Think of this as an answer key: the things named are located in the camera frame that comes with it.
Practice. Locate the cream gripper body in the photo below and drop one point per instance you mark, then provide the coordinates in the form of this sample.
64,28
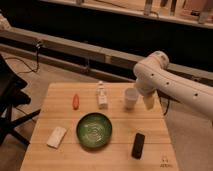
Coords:
149,101

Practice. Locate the white sponge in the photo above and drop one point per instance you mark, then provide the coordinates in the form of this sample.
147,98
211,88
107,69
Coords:
56,137

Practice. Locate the green bowl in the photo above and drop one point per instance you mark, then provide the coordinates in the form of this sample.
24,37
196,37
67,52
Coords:
94,130

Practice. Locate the small white bottle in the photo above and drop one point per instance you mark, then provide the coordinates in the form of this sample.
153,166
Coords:
101,96

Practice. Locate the white paper cup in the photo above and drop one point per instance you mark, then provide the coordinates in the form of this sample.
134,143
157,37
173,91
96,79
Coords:
130,97

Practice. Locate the orange carrot toy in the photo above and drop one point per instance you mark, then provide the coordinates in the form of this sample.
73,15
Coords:
75,102

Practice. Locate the black remote control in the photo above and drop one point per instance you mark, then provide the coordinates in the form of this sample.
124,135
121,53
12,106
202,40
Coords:
138,146

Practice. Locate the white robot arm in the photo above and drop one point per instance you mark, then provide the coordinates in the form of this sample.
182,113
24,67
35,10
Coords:
151,74

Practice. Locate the black office chair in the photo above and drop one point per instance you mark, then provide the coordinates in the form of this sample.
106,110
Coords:
11,95

